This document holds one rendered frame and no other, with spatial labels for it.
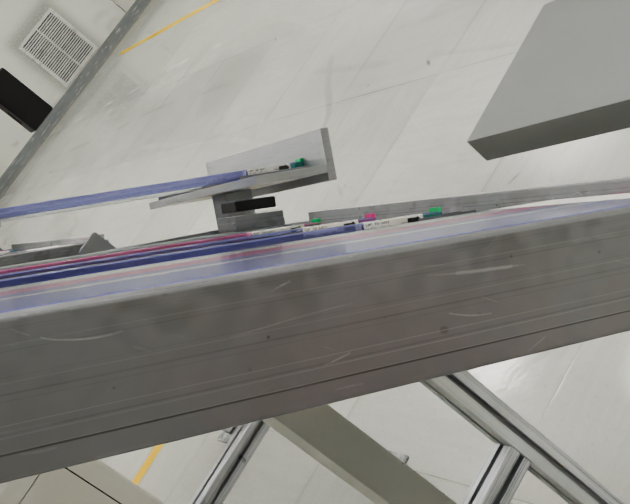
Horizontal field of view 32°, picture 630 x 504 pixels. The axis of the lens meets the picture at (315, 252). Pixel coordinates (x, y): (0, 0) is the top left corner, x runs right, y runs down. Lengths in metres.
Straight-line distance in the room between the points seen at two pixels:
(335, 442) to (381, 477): 0.09
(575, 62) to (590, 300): 0.80
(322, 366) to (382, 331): 0.03
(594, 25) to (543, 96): 0.11
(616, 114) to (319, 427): 0.58
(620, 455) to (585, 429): 0.11
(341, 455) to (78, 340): 1.10
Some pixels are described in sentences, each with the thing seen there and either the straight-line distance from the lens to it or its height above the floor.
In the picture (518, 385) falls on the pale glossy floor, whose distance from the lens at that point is 2.08.
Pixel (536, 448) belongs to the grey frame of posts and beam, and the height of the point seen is 0.28.
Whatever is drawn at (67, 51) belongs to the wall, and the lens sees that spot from 9.01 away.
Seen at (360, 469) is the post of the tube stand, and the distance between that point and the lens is 1.54.
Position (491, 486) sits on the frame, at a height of 0.32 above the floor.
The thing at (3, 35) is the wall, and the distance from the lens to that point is 8.90.
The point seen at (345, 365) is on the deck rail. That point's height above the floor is 0.95.
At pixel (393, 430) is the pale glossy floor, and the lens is 2.29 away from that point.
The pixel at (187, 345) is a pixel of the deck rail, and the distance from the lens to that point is 0.45.
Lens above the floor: 1.16
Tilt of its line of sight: 22 degrees down
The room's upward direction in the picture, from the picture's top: 50 degrees counter-clockwise
